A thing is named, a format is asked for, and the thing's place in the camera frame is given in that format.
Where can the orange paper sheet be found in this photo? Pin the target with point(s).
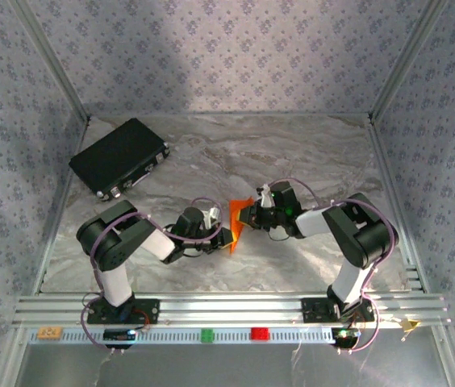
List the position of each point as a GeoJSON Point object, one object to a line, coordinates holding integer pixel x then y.
{"type": "Point", "coordinates": [234, 209]}

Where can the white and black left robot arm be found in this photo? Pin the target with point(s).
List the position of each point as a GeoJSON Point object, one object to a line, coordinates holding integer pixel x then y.
{"type": "Point", "coordinates": [114, 242]}

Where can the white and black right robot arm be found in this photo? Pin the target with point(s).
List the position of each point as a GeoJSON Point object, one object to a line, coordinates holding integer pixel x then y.
{"type": "Point", "coordinates": [360, 234]}

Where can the green toy brick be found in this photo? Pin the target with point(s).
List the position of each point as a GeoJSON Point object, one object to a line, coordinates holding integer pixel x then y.
{"type": "Point", "coordinates": [207, 335]}

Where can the wide red toy brick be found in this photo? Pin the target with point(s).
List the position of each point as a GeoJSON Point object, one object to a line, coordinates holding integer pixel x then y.
{"type": "Point", "coordinates": [260, 334]}

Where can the black hard case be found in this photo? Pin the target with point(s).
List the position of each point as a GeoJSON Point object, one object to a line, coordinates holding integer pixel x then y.
{"type": "Point", "coordinates": [118, 153]}

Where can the black left controller board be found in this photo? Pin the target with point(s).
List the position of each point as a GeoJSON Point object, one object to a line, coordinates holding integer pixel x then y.
{"type": "Point", "coordinates": [119, 334]}

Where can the black controller board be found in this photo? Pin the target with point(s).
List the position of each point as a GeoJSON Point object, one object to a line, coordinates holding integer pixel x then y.
{"type": "Point", "coordinates": [345, 334]}
{"type": "Point", "coordinates": [119, 334]}

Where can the black right controller board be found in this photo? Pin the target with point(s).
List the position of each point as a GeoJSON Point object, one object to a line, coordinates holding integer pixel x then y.
{"type": "Point", "coordinates": [345, 334]}

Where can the gold tape piece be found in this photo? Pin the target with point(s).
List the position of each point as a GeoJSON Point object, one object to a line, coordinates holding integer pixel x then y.
{"type": "Point", "coordinates": [410, 324]}

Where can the orange toy brick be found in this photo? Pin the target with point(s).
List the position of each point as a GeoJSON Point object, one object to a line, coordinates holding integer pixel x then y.
{"type": "Point", "coordinates": [50, 333]}

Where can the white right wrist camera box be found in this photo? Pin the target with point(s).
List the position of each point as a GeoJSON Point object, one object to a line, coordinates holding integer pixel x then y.
{"type": "Point", "coordinates": [265, 195]}

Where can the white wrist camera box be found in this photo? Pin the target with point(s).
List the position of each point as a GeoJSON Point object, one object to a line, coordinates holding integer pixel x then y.
{"type": "Point", "coordinates": [211, 215]}
{"type": "Point", "coordinates": [265, 195]}

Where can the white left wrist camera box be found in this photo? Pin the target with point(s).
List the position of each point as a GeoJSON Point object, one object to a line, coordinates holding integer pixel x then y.
{"type": "Point", "coordinates": [211, 215]}

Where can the aluminium front frame rail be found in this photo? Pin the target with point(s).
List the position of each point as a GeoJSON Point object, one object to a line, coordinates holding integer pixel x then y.
{"type": "Point", "coordinates": [227, 310]}

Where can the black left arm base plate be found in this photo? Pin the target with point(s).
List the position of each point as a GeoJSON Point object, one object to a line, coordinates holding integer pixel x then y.
{"type": "Point", "coordinates": [151, 312]}

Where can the aluminium side rail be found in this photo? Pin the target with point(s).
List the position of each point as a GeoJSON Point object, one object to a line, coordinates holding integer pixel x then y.
{"type": "Point", "coordinates": [385, 161]}
{"type": "Point", "coordinates": [60, 205]}

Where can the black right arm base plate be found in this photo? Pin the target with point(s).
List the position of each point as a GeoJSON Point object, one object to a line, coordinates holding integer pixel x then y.
{"type": "Point", "coordinates": [310, 310]}

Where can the aluminium frame post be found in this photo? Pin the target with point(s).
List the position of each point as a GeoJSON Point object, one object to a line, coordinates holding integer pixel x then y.
{"type": "Point", "coordinates": [451, 363]}
{"type": "Point", "coordinates": [11, 363]}
{"type": "Point", "coordinates": [406, 60]}
{"type": "Point", "coordinates": [54, 62]}

